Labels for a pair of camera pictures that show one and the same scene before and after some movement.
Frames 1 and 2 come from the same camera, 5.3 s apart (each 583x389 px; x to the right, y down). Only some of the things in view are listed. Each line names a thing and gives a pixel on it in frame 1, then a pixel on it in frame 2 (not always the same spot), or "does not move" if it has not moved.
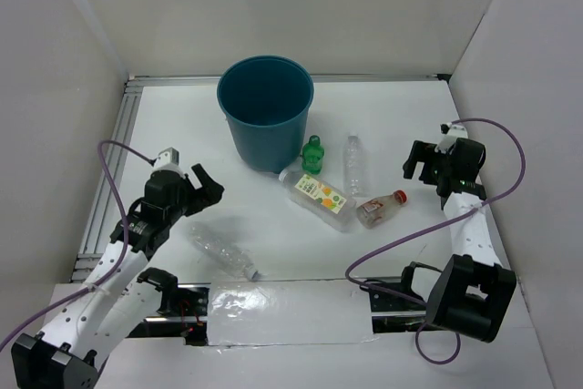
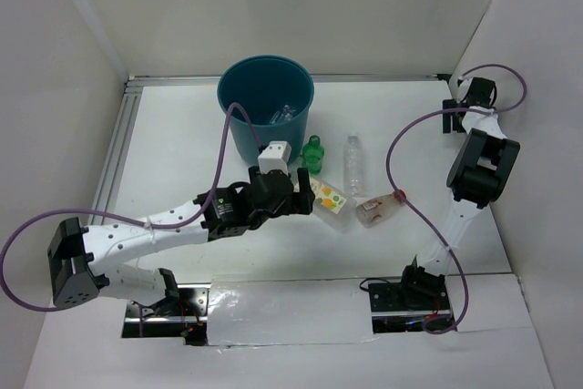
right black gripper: x=425 y=153 → x=447 y=123
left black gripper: x=213 y=197 → x=299 y=202
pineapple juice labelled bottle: x=322 y=198 does not move
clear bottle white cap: x=353 y=167 does not move
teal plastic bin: x=267 y=99 does not move
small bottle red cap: x=371 y=211 does not move
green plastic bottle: x=312 y=155 does not move
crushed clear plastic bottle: x=221 y=250 → x=286 y=114
